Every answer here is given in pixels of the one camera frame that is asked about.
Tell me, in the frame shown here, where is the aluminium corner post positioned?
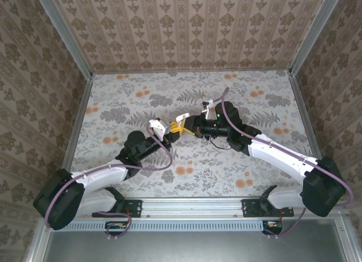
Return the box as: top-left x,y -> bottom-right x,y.
288,0 -> 345,76
32,0 -> 94,79

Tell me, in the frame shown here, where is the floral patterned table cover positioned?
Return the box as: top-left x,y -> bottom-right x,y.
63,71 -> 339,199

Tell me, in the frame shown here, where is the thin black cable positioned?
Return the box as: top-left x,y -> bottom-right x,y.
210,136 -> 232,150

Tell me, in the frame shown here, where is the grey slotted cable duct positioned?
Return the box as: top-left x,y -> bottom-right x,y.
52,219 -> 266,232

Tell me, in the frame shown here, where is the aluminium table back rail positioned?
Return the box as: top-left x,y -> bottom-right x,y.
92,70 -> 292,75

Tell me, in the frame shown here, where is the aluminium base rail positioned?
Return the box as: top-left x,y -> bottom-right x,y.
92,197 -> 295,219

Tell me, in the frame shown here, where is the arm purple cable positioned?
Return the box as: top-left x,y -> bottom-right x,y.
45,123 -> 174,240
220,88 -> 353,237

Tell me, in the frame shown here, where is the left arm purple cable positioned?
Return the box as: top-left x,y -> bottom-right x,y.
45,123 -> 174,240

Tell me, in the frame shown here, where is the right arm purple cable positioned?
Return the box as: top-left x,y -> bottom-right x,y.
220,88 -> 353,237

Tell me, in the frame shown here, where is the aluminium table side rail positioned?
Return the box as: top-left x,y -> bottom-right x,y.
59,75 -> 94,172
288,74 -> 323,161

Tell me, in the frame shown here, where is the small electronics board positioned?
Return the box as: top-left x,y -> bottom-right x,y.
105,221 -> 128,236
261,220 -> 283,235

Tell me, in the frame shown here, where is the grey sheet metal panel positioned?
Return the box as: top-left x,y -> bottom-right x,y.
42,219 -> 351,262

